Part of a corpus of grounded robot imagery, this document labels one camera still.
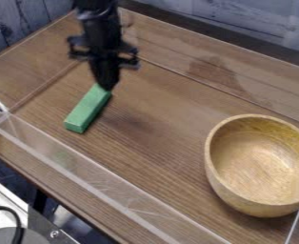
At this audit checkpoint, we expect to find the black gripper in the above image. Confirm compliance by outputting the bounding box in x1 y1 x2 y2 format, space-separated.
67 8 139 91

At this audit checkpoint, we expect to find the green rectangular block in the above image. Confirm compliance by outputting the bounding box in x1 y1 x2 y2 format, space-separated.
63 85 111 133

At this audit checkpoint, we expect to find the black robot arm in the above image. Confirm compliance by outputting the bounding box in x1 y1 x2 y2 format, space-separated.
67 0 139 91

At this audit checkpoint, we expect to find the brown wooden bowl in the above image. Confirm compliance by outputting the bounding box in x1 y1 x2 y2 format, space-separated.
203 114 299 218

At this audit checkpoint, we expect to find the clear acrylic front barrier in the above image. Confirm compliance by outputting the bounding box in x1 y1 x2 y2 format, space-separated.
0 102 230 244

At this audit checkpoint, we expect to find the black table leg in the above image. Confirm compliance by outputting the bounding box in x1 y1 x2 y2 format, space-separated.
33 190 47 214

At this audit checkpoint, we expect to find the grey metal bracket with screw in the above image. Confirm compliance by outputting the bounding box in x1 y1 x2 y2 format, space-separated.
25 207 79 244

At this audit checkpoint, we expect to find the black cable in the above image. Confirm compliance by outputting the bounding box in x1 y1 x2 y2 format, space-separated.
0 205 23 244

